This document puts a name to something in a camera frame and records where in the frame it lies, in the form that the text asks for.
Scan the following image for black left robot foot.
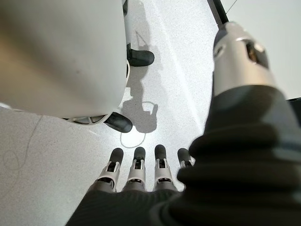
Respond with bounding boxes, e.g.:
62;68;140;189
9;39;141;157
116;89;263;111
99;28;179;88
127;49;156;67

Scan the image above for black right robot foot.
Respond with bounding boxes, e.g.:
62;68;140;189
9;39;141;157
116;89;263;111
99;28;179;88
104;112;134;134

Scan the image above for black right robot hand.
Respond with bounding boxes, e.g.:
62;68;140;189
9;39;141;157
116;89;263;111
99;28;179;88
65;21;301;226

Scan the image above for black robot foot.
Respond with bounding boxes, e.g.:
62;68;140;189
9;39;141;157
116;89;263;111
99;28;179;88
127;49;156;67
104;112;134;134

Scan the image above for thin white floor cable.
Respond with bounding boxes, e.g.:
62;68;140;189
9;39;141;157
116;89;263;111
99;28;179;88
119;101;159;149

